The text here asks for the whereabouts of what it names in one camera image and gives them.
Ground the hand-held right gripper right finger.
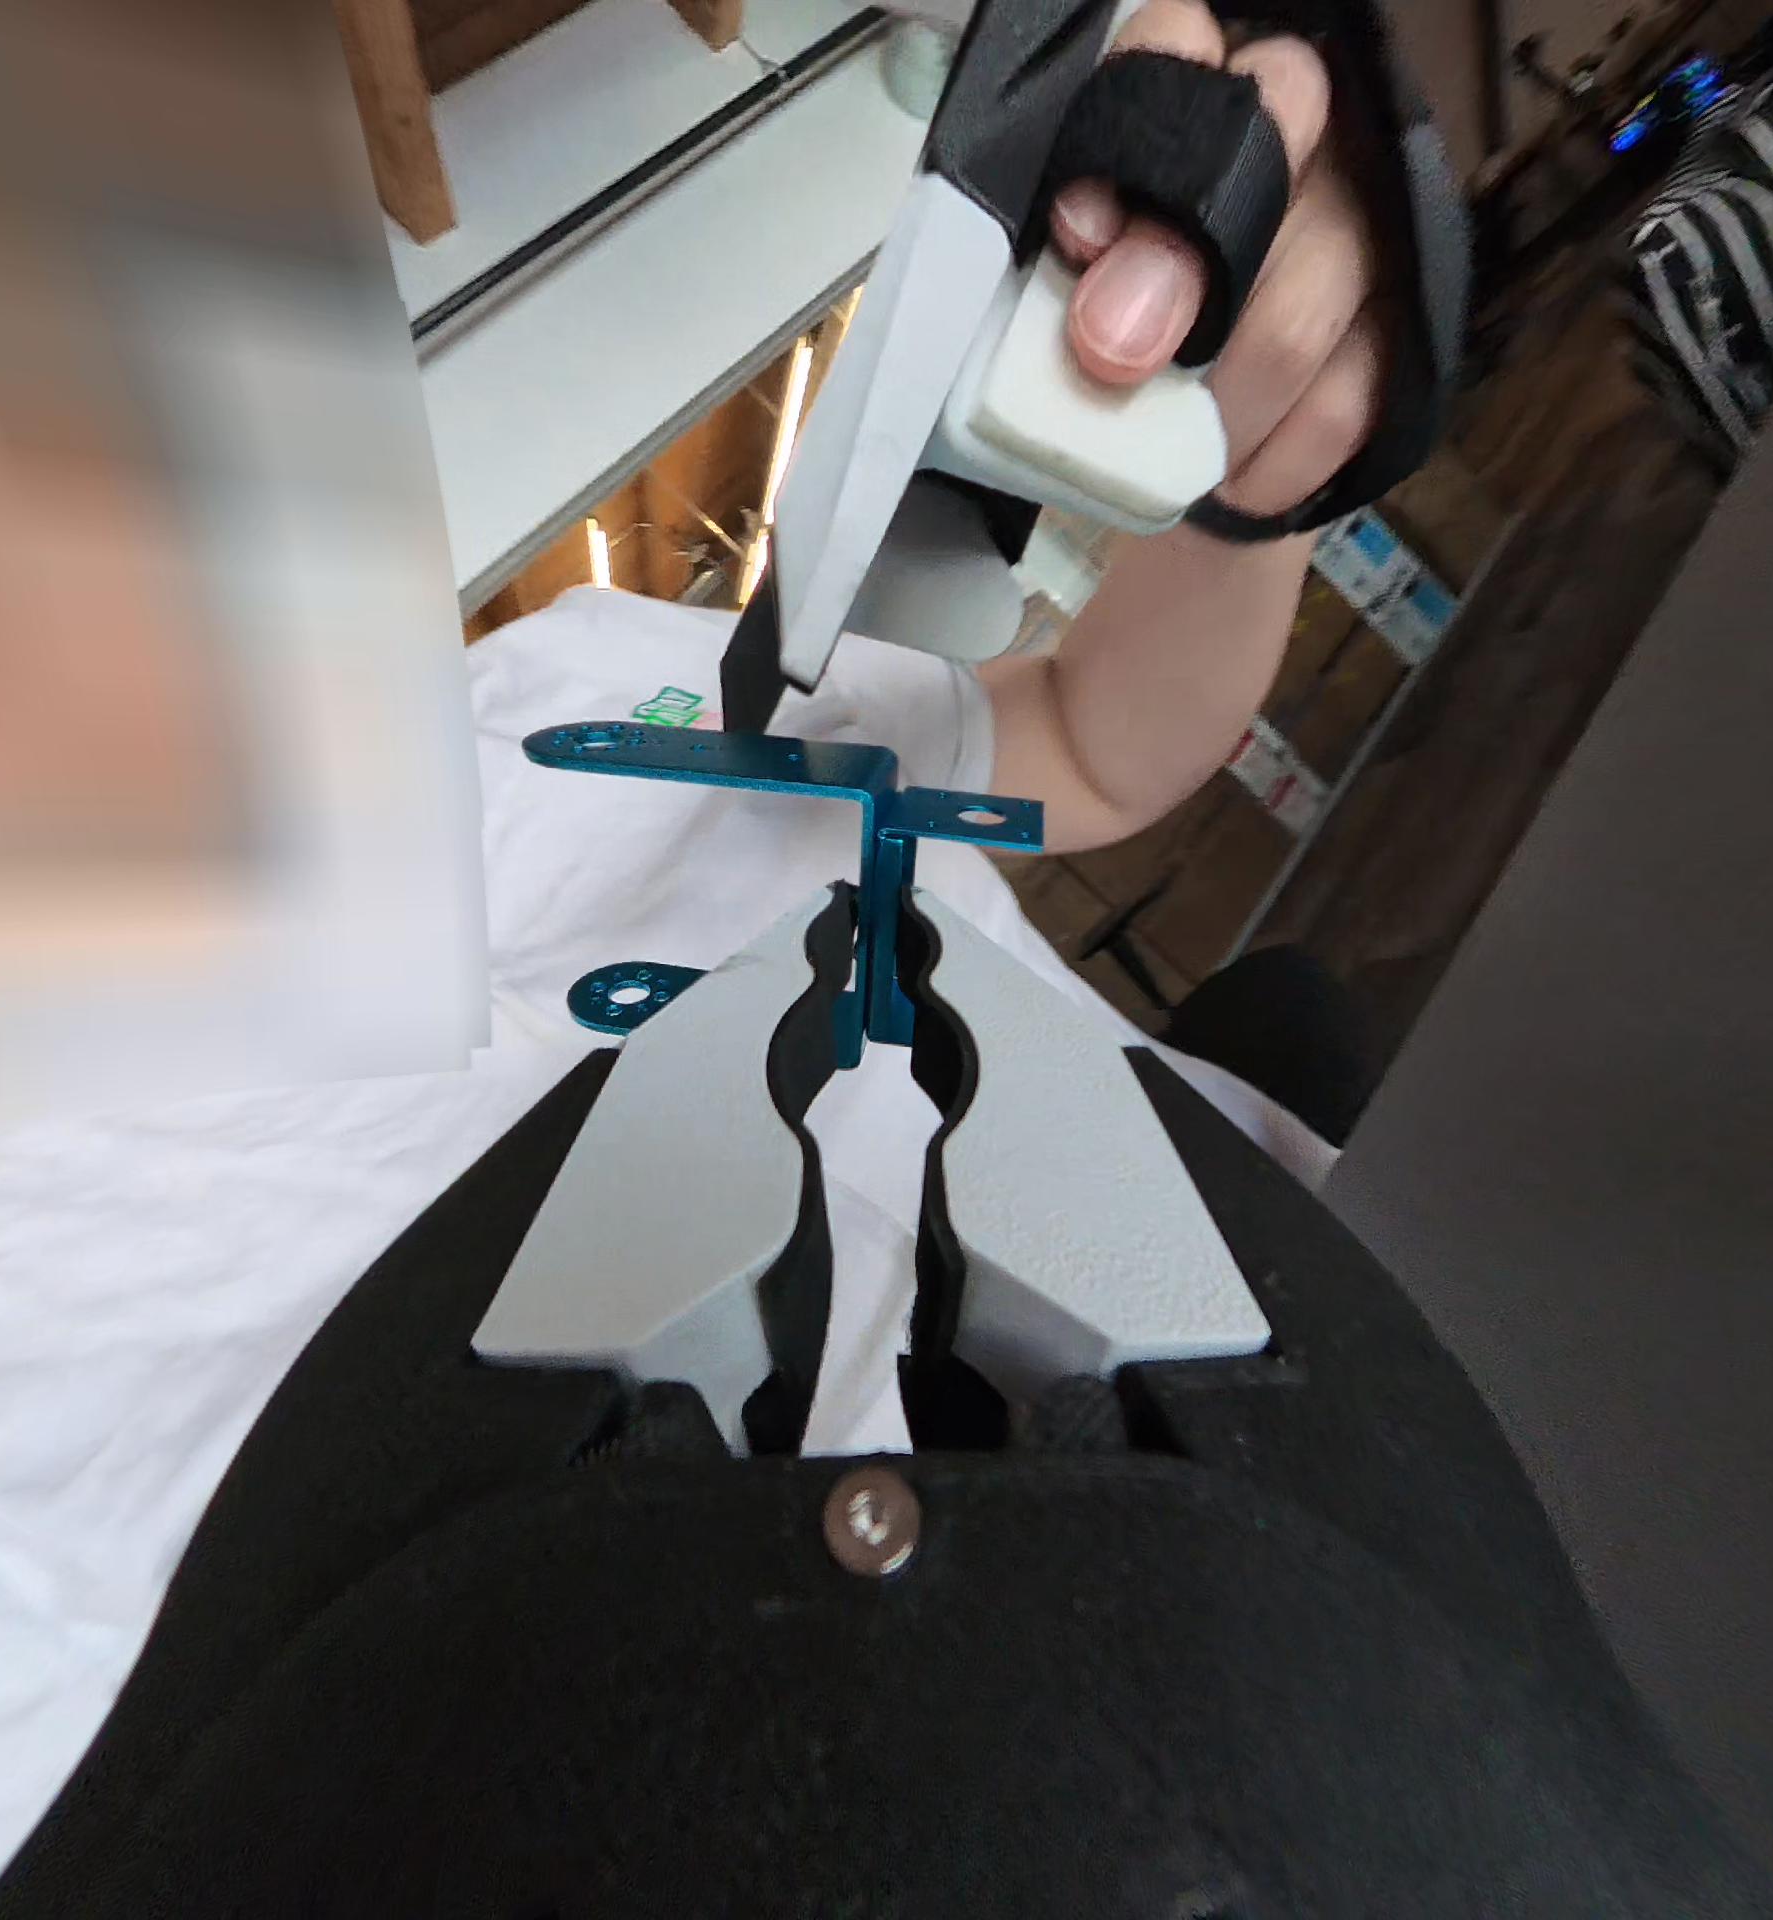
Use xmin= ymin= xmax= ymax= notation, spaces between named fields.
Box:
xmin=894 ymin=884 xmax=1274 ymax=1454

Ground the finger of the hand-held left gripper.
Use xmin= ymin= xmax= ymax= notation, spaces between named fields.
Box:
xmin=838 ymin=478 xmax=1025 ymax=663
xmin=714 ymin=172 xmax=1038 ymax=742

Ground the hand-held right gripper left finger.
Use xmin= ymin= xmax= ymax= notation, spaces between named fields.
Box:
xmin=470 ymin=882 xmax=851 ymax=1461

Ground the blue metal bracket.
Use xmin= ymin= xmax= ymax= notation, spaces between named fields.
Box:
xmin=524 ymin=723 xmax=1051 ymax=1082

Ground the person's left hand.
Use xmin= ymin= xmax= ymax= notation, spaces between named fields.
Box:
xmin=1053 ymin=0 xmax=1413 ymax=512

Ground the white t-shirt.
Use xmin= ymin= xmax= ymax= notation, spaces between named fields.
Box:
xmin=0 ymin=585 xmax=1344 ymax=1920

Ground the striped garment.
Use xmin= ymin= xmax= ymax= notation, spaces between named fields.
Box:
xmin=1632 ymin=81 xmax=1773 ymax=451

